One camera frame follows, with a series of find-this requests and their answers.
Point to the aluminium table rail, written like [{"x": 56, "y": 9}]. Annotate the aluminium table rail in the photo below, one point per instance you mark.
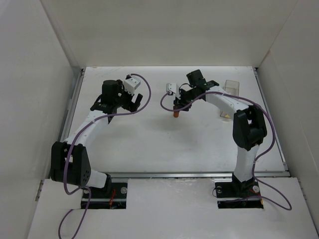
[{"x": 145, "y": 175}]

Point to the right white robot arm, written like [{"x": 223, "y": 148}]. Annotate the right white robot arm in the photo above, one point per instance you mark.
[{"x": 249, "y": 128}]

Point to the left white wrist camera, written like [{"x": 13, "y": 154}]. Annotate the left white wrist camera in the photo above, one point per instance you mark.
[{"x": 131, "y": 84}]

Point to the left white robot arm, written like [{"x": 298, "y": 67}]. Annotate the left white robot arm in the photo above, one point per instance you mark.
[{"x": 69, "y": 159}]

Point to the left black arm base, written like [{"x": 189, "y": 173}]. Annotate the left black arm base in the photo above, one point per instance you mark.
[{"x": 115, "y": 199}]

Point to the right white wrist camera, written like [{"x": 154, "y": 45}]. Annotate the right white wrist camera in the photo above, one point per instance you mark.
[{"x": 171, "y": 89}]

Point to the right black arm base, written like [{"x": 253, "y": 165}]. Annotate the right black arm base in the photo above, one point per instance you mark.
[{"x": 238, "y": 195}]

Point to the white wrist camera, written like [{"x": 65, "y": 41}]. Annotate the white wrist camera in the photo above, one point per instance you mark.
[
  {"x": 131, "y": 84},
  {"x": 171, "y": 89}
]

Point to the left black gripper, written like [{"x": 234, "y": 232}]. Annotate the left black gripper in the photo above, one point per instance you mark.
[{"x": 129, "y": 100}]

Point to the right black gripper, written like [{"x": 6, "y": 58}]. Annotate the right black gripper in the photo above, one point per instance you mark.
[{"x": 182, "y": 98}]

